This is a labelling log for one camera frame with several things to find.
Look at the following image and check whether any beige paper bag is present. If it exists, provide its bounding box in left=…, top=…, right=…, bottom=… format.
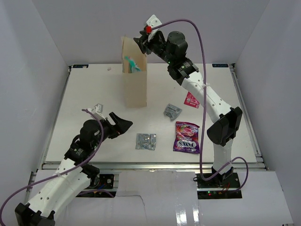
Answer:
left=121, top=36, right=147, bottom=108

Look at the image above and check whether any purple cable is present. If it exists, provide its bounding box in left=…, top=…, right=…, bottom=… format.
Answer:
left=0, top=108, right=104, bottom=212
left=151, top=19, right=249, bottom=195

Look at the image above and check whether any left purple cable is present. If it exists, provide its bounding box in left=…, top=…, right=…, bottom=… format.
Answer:
left=0, top=108, right=104, bottom=212

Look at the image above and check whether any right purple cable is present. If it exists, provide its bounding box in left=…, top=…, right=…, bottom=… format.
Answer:
left=151, top=19, right=249, bottom=195

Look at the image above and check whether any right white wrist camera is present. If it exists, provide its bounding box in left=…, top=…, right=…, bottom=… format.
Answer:
left=145, top=14, right=162, bottom=36

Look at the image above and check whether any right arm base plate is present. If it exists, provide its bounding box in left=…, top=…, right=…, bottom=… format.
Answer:
left=193, top=173, right=241, bottom=199

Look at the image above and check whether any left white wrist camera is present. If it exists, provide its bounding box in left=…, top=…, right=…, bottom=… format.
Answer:
left=83, top=104, right=105, bottom=120

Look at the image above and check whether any purple Fox's candy bag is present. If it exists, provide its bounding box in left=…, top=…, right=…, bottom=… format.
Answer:
left=173, top=121, right=200, bottom=154

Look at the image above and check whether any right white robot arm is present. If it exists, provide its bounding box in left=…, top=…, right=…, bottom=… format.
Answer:
left=134, top=30, right=243, bottom=188

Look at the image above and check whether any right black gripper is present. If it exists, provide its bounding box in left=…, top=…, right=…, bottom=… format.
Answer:
left=135, top=30, right=175, bottom=65

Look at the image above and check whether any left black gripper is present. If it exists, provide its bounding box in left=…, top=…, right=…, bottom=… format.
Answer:
left=92, top=112, right=133, bottom=148

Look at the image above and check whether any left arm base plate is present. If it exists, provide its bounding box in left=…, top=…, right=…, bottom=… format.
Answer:
left=88, top=174, right=114, bottom=189

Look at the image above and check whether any teal snack packet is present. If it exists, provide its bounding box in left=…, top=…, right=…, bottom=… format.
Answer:
left=124, top=56, right=141, bottom=73

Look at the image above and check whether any grey candy sachet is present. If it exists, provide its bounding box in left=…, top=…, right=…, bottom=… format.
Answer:
left=163, top=104, right=182, bottom=121

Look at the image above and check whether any silver foil sachet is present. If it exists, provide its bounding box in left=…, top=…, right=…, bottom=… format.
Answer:
left=135, top=133, right=157, bottom=151

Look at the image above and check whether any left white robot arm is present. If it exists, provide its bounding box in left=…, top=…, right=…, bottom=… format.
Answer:
left=15, top=110, right=133, bottom=226

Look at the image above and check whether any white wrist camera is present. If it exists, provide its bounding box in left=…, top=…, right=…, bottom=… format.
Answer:
left=145, top=14, right=162, bottom=36
left=83, top=104, right=105, bottom=120

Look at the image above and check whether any pink red snack packet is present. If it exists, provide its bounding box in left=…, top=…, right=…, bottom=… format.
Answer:
left=184, top=92, right=199, bottom=108

